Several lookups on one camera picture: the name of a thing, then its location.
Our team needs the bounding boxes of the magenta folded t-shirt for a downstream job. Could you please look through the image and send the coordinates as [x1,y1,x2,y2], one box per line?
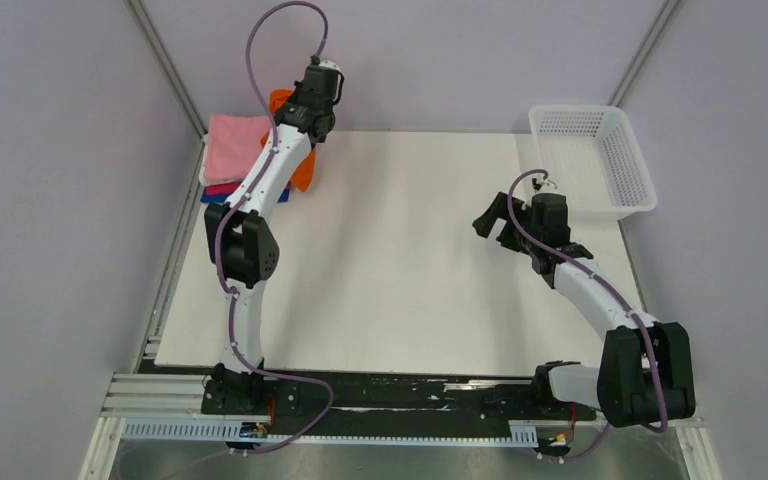
[205,181,241,196]

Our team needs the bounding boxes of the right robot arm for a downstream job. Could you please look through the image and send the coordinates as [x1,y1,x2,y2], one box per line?
[472,192,696,428]

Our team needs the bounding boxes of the white plastic basket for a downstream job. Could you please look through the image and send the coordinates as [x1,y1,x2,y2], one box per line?
[529,104,658,221]

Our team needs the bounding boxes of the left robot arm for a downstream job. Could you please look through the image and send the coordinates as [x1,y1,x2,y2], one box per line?
[201,57,345,415]

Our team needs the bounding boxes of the white slotted cable duct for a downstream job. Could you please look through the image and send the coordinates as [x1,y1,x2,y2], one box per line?
[122,418,539,446]

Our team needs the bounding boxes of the pink folded t-shirt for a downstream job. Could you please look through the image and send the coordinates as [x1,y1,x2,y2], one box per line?
[200,114,271,186]

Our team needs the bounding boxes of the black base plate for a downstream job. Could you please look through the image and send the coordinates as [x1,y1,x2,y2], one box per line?
[212,370,597,439]

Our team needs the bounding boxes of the right aluminium frame post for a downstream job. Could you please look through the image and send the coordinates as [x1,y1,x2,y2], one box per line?
[608,0,684,108]

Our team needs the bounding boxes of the blue folded t-shirt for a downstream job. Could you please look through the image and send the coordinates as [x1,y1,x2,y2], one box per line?
[200,187,292,204]

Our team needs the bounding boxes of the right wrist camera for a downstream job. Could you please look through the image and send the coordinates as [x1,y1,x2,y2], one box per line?
[531,175,557,193]

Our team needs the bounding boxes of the aluminium frame post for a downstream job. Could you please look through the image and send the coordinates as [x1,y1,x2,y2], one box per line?
[608,0,684,108]
[124,0,207,137]

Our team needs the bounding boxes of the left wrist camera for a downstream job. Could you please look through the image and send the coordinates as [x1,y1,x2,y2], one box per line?
[319,59,341,72]

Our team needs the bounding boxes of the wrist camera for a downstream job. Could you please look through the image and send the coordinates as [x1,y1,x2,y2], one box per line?
[531,175,557,193]
[319,59,341,72]

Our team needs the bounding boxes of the left aluminium frame post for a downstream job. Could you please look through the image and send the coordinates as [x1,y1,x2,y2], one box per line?
[124,0,207,137]

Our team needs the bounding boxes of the orange t-shirt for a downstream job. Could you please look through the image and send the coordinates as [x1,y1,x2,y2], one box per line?
[267,89,316,192]

